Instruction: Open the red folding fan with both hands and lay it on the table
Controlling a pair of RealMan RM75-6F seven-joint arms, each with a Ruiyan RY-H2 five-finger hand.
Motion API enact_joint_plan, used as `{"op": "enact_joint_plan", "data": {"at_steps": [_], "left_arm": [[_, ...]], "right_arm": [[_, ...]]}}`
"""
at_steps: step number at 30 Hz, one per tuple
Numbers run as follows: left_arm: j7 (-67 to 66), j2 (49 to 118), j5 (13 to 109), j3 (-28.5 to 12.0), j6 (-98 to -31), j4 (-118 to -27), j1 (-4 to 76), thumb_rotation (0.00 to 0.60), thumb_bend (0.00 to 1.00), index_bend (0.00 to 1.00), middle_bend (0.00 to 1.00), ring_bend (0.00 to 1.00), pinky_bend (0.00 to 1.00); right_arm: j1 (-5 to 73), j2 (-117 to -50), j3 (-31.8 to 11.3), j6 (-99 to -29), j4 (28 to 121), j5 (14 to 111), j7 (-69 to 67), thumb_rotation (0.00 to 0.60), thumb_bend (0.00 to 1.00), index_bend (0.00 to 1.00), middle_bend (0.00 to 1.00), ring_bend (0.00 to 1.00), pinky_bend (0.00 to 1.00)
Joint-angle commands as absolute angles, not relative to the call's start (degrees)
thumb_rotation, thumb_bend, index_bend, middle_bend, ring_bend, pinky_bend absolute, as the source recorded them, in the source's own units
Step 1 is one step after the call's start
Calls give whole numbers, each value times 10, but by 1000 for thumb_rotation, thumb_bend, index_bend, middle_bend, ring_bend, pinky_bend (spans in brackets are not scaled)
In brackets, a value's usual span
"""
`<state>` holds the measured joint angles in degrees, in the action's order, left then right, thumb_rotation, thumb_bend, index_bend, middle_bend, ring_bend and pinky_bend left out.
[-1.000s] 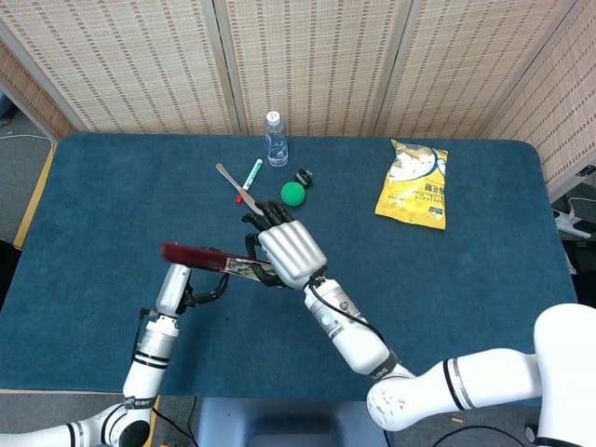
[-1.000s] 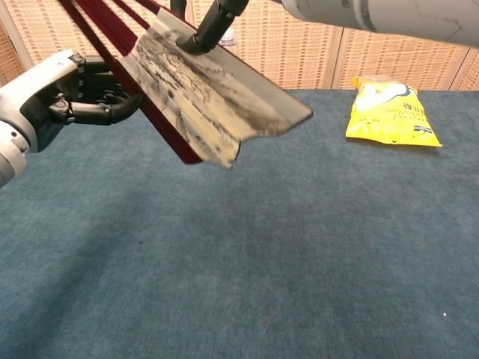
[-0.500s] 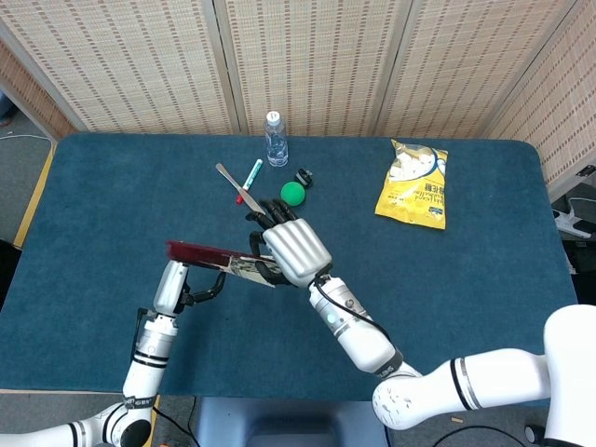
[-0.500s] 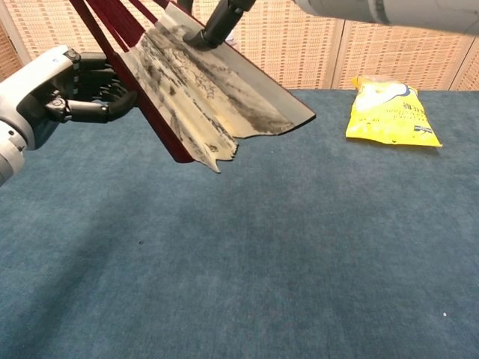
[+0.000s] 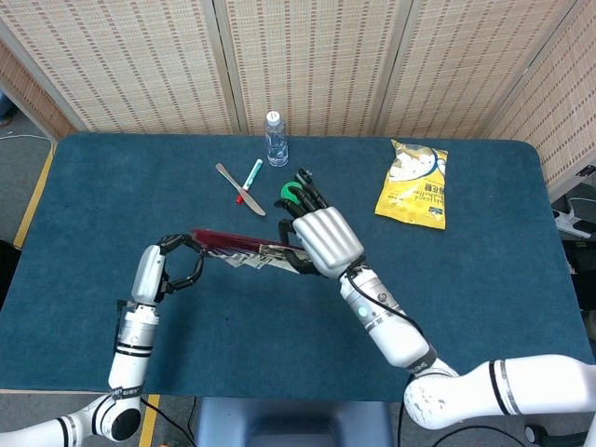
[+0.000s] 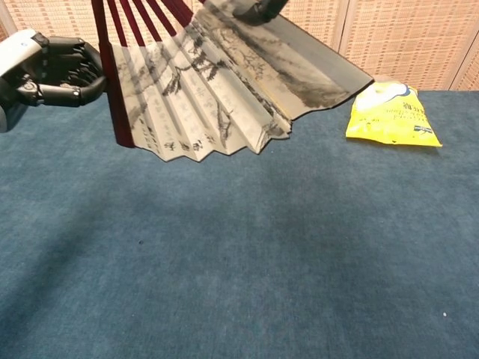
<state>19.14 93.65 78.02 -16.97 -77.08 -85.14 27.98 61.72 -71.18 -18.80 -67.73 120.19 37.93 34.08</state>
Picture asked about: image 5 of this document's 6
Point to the black equipment beside table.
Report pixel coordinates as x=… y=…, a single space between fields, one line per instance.
x=586 y=279

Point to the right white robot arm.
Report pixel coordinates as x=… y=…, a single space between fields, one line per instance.
x=465 y=396

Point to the white power strip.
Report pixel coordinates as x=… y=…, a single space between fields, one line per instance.
x=565 y=221

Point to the green foam ball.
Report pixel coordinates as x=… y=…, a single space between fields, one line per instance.
x=285 y=192

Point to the yellow snack bag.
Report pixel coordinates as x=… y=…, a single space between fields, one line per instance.
x=412 y=195

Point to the woven bamboo screen panel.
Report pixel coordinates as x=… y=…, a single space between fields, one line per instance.
x=121 y=60
x=32 y=98
x=465 y=65
x=559 y=112
x=316 y=60

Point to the blue floor object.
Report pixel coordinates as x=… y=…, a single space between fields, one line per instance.
x=5 y=107

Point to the white green marker red cap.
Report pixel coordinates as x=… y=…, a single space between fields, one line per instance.
x=253 y=174

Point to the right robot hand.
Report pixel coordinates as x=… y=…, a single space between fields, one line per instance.
x=326 y=242

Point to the small black clip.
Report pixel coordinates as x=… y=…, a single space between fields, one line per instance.
x=305 y=175

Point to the red ribbed paper folding fan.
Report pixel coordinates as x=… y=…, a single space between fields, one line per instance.
x=233 y=239

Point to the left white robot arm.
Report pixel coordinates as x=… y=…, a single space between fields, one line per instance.
x=132 y=344

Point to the metal butter knife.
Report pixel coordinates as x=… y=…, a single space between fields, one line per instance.
x=226 y=173

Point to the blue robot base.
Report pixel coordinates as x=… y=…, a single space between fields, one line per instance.
x=288 y=423

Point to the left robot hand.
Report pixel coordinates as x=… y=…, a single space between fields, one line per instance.
x=146 y=274

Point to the clear plastic water bottle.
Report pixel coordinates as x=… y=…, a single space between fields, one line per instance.
x=275 y=144

